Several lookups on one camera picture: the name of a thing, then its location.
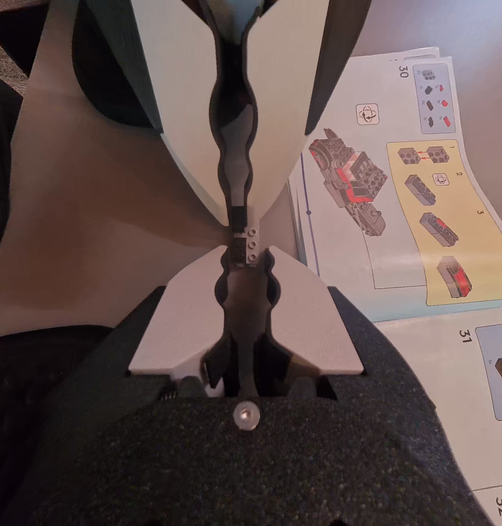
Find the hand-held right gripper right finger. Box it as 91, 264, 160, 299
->
253, 246, 364, 394

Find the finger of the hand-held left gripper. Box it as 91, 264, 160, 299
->
243, 0, 331, 231
129, 0, 232, 227

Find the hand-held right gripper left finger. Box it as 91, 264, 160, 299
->
129, 246, 240, 396

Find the grey and black brick block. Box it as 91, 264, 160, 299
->
231, 205, 262, 270

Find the building steps instruction booklet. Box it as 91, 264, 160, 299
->
288, 46, 502, 526

